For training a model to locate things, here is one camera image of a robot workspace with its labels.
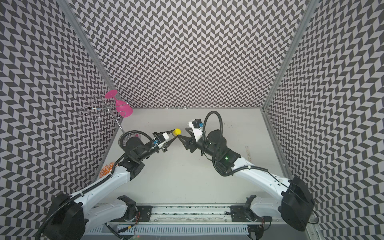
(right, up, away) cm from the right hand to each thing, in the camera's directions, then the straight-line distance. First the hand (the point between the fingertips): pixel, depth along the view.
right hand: (182, 135), depth 69 cm
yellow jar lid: (-2, +2, -1) cm, 3 cm away
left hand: (-4, +1, +3) cm, 5 cm away
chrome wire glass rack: (-58, +13, +29) cm, 66 cm away
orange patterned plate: (-45, -21, +15) cm, 51 cm away
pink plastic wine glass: (-39, +14, +22) cm, 47 cm away
